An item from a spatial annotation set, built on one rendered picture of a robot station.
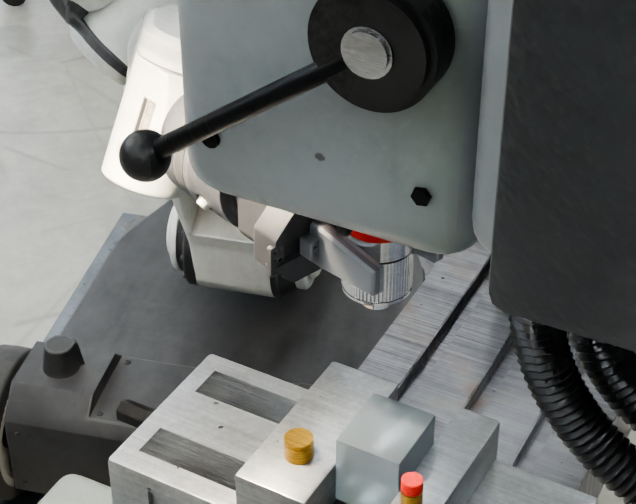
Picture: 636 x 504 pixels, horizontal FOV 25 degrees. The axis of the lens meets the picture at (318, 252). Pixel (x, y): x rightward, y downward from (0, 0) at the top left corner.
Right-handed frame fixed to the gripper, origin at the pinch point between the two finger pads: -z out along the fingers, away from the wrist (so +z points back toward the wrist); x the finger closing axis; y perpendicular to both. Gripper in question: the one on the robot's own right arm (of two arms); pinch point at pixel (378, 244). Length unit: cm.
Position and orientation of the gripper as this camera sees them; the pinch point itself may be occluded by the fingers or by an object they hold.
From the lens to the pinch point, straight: 94.4
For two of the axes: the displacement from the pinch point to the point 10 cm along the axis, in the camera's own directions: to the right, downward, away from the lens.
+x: 7.5, -3.9, 5.3
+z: -6.6, -4.5, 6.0
